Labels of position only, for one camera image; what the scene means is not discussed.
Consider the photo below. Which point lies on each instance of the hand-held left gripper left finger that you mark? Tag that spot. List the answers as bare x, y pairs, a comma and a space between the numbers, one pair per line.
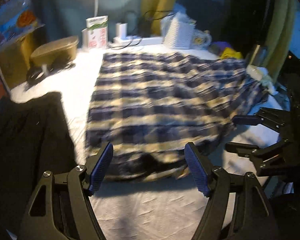
101, 167

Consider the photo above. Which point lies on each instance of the steel tumbler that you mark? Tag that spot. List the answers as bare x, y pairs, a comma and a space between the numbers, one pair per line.
257, 55

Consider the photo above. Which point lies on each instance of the dark blue curtain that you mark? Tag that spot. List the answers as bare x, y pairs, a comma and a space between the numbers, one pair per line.
72, 2

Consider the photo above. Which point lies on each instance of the white plastic bag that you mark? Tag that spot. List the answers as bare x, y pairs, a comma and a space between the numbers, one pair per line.
168, 20

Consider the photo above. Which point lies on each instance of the plaid pants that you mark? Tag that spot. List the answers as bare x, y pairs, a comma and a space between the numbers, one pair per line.
162, 100

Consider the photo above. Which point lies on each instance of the large snack bag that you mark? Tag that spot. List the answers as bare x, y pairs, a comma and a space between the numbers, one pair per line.
13, 17

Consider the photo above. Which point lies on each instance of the white plastic basket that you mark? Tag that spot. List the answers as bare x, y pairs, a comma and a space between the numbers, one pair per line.
178, 33

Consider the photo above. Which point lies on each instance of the black bag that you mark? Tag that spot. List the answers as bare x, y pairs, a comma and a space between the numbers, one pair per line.
298, 63

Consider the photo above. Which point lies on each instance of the white desk lamp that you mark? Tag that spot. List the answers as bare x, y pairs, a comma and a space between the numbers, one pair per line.
96, 0

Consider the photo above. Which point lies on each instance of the purple cloth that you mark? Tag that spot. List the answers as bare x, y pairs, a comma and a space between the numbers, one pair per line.
221, 47

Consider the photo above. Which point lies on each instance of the white bear print mug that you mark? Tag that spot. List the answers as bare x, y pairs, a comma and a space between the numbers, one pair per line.
201, 38

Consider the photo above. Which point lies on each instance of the tissue box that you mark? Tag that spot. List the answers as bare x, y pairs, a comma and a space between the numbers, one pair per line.
258, 73

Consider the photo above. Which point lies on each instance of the yellow curtain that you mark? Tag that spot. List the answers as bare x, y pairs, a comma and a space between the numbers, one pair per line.
162, 2
281, 25

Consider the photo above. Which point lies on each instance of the brown cardboard box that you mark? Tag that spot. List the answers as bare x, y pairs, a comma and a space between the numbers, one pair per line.
13, 57

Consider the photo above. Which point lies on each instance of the white charger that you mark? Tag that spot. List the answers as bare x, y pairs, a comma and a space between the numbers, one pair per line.
121, 30

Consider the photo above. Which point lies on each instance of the white power strip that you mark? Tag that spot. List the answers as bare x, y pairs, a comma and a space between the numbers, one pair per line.
150, 40

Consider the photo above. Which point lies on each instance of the black garment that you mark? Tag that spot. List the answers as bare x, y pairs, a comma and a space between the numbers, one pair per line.
27, 150

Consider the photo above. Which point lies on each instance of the brown lidded food container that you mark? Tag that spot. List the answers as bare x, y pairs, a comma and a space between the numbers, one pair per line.
55, 51

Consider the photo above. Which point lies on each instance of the yellow plastic bag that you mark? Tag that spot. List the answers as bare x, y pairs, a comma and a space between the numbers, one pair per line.
231, 54

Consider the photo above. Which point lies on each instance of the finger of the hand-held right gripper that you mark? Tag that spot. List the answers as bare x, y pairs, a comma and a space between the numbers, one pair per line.
267, 155
243, 120

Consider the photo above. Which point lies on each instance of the milk carton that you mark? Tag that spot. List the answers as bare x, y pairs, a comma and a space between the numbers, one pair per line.
98, 32

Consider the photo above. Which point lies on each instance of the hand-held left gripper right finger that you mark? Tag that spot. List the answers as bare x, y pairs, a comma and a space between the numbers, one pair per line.
196, 171

